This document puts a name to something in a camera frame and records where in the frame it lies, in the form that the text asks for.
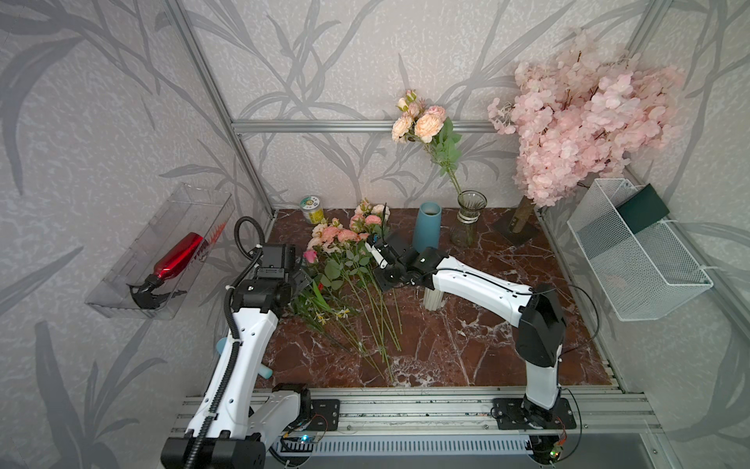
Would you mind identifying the pink peach rose stem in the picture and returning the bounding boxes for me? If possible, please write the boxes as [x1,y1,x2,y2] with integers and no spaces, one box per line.
[303,219,398,383]

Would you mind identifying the cream peach rose stem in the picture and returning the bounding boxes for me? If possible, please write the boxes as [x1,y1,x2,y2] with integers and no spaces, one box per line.
[391,107,463,195]

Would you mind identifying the pink white rose stem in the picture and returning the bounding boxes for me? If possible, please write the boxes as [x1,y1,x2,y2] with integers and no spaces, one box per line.
[396,89,447,122]

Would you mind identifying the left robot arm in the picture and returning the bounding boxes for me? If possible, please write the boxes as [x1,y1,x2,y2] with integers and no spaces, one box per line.
[160,242,313,468]

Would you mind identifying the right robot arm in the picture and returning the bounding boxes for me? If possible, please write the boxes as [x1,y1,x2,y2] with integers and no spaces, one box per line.
[364,233,582,429]

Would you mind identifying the teal ceramic vase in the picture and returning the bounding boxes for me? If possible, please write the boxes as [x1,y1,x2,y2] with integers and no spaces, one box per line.
[412,201,443,253]

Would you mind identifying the white ribbed vase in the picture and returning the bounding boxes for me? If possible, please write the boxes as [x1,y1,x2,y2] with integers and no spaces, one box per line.
[423,288,445,312]

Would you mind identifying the clear glass vase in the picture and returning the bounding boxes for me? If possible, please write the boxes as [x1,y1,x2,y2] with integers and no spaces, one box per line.
[450,190,488,247]

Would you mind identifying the small white yellow flowers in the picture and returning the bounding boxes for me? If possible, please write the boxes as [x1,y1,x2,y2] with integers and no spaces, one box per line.
[314,308,351,326]

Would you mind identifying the magenta rose bud stem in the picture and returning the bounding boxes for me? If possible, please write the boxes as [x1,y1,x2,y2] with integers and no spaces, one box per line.
[303,249,318,265]

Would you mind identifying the pink rose bunch with leaves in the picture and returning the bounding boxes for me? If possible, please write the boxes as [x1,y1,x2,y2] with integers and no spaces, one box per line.
[350,199,402,355]

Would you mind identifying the small tape roll jar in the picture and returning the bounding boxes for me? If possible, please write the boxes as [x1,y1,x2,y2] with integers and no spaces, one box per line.
[300,195,324,225]

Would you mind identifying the teal plastic scraper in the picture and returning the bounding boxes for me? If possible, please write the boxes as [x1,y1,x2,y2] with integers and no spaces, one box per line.
[216,337,273,379]

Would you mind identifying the pink cherry blossom tree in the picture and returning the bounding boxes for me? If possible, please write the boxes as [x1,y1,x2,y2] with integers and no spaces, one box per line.
[487,30,685,245]

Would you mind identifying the dark green card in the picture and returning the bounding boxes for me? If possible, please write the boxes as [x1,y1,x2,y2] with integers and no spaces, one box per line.
[616,184,670,235]

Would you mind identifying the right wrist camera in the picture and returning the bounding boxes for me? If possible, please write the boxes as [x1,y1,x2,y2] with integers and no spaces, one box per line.
[365,242,390,270]

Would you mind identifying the clear plastic wall bin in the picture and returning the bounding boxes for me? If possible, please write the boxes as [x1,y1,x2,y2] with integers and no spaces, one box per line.
[85,183,234,320]

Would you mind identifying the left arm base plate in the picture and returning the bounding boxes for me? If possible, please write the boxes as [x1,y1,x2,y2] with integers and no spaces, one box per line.
[301,399,341,433]

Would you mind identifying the aluminium front rail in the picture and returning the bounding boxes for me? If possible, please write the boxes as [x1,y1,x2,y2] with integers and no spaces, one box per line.
[168,386,663,438]

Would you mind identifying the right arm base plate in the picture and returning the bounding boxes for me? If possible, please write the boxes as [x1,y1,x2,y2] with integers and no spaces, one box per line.
[489,398,578,431]

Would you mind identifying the white wire mesh basket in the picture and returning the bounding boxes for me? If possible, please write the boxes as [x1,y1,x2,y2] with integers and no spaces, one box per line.
[568,179,714,322]

